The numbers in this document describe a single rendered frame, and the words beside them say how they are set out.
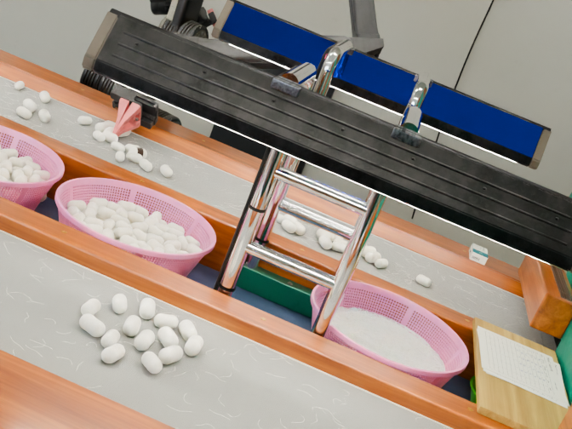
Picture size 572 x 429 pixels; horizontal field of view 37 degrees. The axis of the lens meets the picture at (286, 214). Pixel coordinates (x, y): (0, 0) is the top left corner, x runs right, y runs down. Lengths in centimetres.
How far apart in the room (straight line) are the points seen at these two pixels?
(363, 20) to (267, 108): 106
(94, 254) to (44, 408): 38
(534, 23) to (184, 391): 281
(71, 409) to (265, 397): 28
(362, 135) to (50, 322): 44
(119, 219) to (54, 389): 55
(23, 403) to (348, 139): 45
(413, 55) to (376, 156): 270
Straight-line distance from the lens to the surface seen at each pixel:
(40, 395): 92
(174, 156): 184
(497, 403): 127
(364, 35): 200
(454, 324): 151
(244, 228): 122
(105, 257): 123
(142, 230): 144
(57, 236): 126
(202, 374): 109
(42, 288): 116
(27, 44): 430
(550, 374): 146
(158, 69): 101
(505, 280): 188
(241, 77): 100
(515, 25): 363
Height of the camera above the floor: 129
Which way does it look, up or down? 18 degrees down
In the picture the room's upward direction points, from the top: 22 degrees clockwise
